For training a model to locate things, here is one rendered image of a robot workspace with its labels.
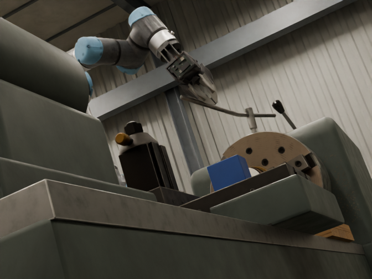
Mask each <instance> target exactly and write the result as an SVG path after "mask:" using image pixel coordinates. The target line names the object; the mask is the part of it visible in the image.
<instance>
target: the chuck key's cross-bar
mask: <svg viewBox="0 0 372 279"><path fill-rule="evenodd" d="M180 99H181V100H185V101H188V102H191V103H194V104H197V105H200V106H204V107H207V108H210V109H213V110H217V111H220V112H223V113H226V114H229V115H233V116H236V117H248V116H249V114H248V113H238V112H234V111H231V110H228V109H225V108H222V107H219V106H215V105H210V104H206V103H204V102H202V101H199V100H196V99H193V98H191V97H187V96H184V95H181V96H180ZM254 116H255V117H276V114H275V113H254Z"/></svg>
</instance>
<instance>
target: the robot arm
mask: <svg viewBox="0 0 372 279"><path fill-rule="evenodd" d="M128 23H129V25H130V27H131V28H132V31H131V33H130V34H129V36H128V38H127V40H119V39H108V38H97V37H81V38H80V39H78V41H77V43H76V44H75V48H73V49H71V50H69V51H67V52H66V53H68V54H70V55H71V56H73V57H74V58H75V59H76V60H77V61H78V62H79V64H80V65H81V66H82V68H83V70H84V72H85V74H86V77H87V81H88V85H89V102H90V100H91V96H92V92H93V89H92V86H93V84H92V80H91V77H90V75H89V74H88V73H87V72H86V71H88V70H90V69H92V68H94V67H97V66H99V65H115V66H116V67H117V68H118V69H119V70H120V71H121V72H123V73H126V74H128V75H134V74H136V73H137V72H138V71H139V69H140V68H141V66H142V65H143V64H144V61H145V59H146V57H147V56H148V54H149V52H150V51H152V52H153V53H154V55H155V56H156V57H157V58H159V59H160V60H161V61H162V62H164V63H165V62H168V63H169V65H168V66H167V67H166V68H165V69H166V70H167V71H168V73H169V74H170V75H171V76H172V78H173V79H174V80H175V81H176V82H177V83H180V84H179V86H180V87H181V88H182V90H183V91H184V92H185V93H186V94H187V95H189V96H191V97H193V98H195V99H197V100H200V101H202V102H204V103H206V104H210V105H216V104H217V103H218V96H217V91H216V87H215V83H214V79H213V76H212V74H211V72H210V70H209V69H208V68H206V67H205V66H204V64H203V63H201V64H200V65H199V64H198V61H197V60H194V59H193V58H192V57H191V56H190V55H189V54H188V53H186V52H185V51H181V47H182V46H181V44H180V43H179V42H178V40H177V39H176V38H175V36H173V34H174V32H173V31H172V32H170V31H169V30H168V28H167V27H166V26H165V25H164V24H163V23H162V22H161V21H160V19H159V18H158V17H157V15H156V14H154V13H153V12H152V11H151V10H150V9H149V8H148V7H139V8H137V9H135V10H134V11H133V12H132V13H131V14H130V16H129V18H128ZM168 68H169V69H168ZM200 84H201V85H202V86H204V87H206V90H207V92H208V93H209V94H210V95H211V98H209V97H208V96H207V94H205V93H203V92H202V89H201V87H200V86H199V85H200ZM89 102H88V107H87V110H86V114H88V115H90V116H93V115H92V113H91V110H90V108H89ZM115 169H116V173H117V176H118V180H119V183H120V185H121V186H124V187H127V184H126V181H125V177H124V175H123V174H120V173H119V170H118V167H117V166H116V165H115Z"/></svg>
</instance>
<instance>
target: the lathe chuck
mask: <svg viewBox="0 0 372 279"><path fill-rule="evenodd" d="M236 154H238V155H240V156H242V157H244V158H245V159H246V162H247V165H248V167H261V168H264V169H266V170H268V169H269V168H271V167H276V166H278V165H279V164H281V163H283V162H286V163H287V162H288V161H290V160H292V159H294V158H295V157H297V156H299V155H300V154H302V155H303V156H306V155H308V154H311V155H312V157H313V159H314V160H315V162H316V164H317V166H315V167H313V168H312V169H310V170H308V171H306V172H305V173H304V174H306V175H308V176H310V178H311V181H312V182H313V183H314V184H316V185H318V186H320V187H322V188H323V189H325V190H327V191H329V181H328V177H327V174H326V170H325V169H324V167H323V164H322V162H321V161H320V160H319V158H318V157H317V156H316V154H315V153H314V152H313V151H312V150H310V149H309V148H308V147H307V146H305V145H304V144H303V143H302V142H300V141H299V140H297V139H296V138H294V137H292V136H290V135H287V134H285V133H281V132H276V131H260V132H255V133H251V134H249V135H246V136H243V137H241V138H240V139H238V140H237V141H235V142H234V143H233V144H231V145H230V146H229V147H228V148H227V149H226V150H225V152H224V153H223V154H222V155H223V156H225V157H227V158H229V157H232V156H234V155H236ZM213 192H214V188H213V185H212V183H211V184H210V193H213Z"/></svg>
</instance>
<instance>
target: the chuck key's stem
mask: <svg viewBox="0 0 372 279"><path fill-rule="evenodd" d="M245 113H248V114H249V116H248V117H247V121H248V124H249V128H250V130H251V131H252V133H255V132H257V130H256V129H257V124H256V120H255V116H254V113H253V110H252V107H248V108H246V109H245Z"/></svg>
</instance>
